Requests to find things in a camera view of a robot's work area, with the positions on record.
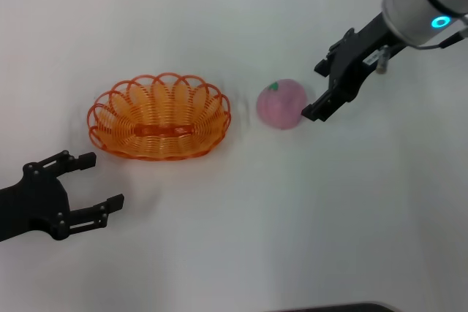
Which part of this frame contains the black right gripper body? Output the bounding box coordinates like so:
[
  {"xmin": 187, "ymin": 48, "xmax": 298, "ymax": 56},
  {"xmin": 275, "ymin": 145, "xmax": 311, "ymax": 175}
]
[{"xmin": 326, "ymin": 12, "xmax": 406, "ymax": 102}]

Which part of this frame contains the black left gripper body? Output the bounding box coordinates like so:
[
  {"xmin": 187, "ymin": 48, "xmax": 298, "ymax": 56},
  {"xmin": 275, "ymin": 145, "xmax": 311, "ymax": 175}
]
[{"xmin": 0, "ymin": 160, "xmax": 71, "ymax": 243}]

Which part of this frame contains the pink plush peach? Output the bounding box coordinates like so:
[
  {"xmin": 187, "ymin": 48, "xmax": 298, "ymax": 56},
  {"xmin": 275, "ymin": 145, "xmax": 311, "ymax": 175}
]
[{"xmin": 255, "ymin": 78, "xmax": 308, "ymax": 130}]

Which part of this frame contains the orange woven plastic basket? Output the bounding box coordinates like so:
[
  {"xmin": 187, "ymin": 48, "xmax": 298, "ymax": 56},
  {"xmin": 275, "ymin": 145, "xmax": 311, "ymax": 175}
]
[{"xmin": 86, "ymin": 72, "xmax": 233, "ymax": 162}]

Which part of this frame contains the dark robot torso edge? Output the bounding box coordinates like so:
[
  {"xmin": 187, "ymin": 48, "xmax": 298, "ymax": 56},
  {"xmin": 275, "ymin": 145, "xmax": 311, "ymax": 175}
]
[{"xmin": 292, "ymin": 302, "xmax": 400, "ymax": 312}]

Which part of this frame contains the thin right gripper cable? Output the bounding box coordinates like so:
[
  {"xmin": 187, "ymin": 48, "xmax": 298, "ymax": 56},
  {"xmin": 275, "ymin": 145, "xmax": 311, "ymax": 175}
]
[{"xmin": 375, "ymin": 30, "xmax": 468, "ymax": 74}]

